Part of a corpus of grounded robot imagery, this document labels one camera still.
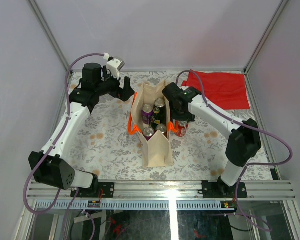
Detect beige canvas bag orange handles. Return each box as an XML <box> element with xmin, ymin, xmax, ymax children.
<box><xmin>127</xmin><ymin>80</ymin><xmax>177</xmax><ymax>168</ymax></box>

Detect purple soda can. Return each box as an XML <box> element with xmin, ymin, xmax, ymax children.
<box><xmin>142</xmin><ymin>126</ymin><xmax>155</xmax><ymax>141</ymax></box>
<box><xmin>141</xmin><ymin>104</ymin><xmax>154</xmax><ymax>125</ymax></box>

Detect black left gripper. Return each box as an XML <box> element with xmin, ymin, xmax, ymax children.
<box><xmin>95</xmin><ymin>66</ymin><xmax>135</xmax><ymax>102</ymax></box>

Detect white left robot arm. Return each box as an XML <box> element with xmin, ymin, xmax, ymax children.
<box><xmin>28</xmin><ymin>58</ymin><xmax>135</xmax><ymax>198</ymax></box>

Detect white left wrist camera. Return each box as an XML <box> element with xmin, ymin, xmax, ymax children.
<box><xmin>103</xmin><ymin>53</ymin><xmax>125</xmax><ymax>80</ymax></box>

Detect green glass bottle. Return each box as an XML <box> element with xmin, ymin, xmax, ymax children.
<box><xmin>150</xmin><ymin>107</ymin><xmax>166</xmax><ymax>130</ymax></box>

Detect aluminium front rail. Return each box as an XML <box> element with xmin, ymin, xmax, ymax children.
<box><xmin>27</xmin><ymin>179</ymin><xmax>297</xmax><ymax>201</ymax></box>

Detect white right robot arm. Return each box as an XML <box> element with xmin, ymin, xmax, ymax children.
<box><xmin>162</xmin><ymin>82</ymin><xmax>262</xmax><ymax>198</ymax></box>

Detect red cola can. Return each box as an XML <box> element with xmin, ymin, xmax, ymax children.
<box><xmin>175</xmin><ymin>120</ymin><xmax>189</xmax><ymax>137</ymax></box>
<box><xmin>155</xmin><ymin>123</ymin><xmax>168</xmax><ymax>138</ymax></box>

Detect black energy drink can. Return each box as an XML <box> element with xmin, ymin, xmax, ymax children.
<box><xmin>153</xmin><ymin>98</ymin><xmax>167</xmax><ymax>118</ymax></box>

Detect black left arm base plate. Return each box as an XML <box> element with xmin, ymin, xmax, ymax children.
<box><xmin>76</xmin><ymin>182</ymin><xmax>115</xmax><ymax>199</ymax></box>

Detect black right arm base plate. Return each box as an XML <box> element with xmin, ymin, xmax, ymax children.
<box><xmin>201</xmin><ymin>180</ymin><xmax>248</xmax><ymax>199</ymax></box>

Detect red cloth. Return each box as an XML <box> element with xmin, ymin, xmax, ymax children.
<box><xmin>179</xmin><ymin>69</ymin><xmax>251</xmax><ymax>111</ymax></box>

